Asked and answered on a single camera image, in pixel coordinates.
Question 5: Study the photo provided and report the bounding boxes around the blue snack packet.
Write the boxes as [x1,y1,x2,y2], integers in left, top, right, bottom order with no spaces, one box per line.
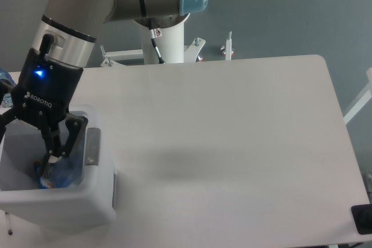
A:
[34,162,54,189]

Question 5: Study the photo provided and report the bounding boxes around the black device at table edge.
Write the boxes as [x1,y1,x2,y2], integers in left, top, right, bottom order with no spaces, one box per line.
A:
[351,204,371,235]

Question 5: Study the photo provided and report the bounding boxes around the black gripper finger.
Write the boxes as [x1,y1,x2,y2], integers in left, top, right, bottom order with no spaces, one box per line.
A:
[0,80,22,144]
[37,113,88,176]

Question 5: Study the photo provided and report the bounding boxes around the white frame bar right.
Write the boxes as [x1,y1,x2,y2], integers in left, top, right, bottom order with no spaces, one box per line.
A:
[342,68,371,125]

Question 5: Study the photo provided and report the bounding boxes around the white trash can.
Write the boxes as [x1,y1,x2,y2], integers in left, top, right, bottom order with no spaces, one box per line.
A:
[1,105,117,228]

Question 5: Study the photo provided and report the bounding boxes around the white pedestal foot bracket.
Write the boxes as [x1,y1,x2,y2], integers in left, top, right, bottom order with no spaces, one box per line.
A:
[99,31,236,67]

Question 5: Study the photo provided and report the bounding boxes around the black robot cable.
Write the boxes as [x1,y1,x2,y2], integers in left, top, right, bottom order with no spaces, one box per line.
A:
[148,18,166,64]

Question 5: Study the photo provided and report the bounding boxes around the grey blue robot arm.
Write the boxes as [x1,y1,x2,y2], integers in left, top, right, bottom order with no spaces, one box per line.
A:
[1,0,208,175]

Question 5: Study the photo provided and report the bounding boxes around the blue labelled water bottle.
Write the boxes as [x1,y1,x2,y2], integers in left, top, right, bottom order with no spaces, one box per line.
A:
[0,67,16,108]

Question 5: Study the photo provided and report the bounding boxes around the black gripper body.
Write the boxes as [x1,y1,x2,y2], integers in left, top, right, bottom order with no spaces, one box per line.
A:
[11,48,83,128]

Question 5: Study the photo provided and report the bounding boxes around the clear plastic bottle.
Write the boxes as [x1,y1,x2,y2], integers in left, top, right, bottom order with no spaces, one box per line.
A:
[51,136,85,188]

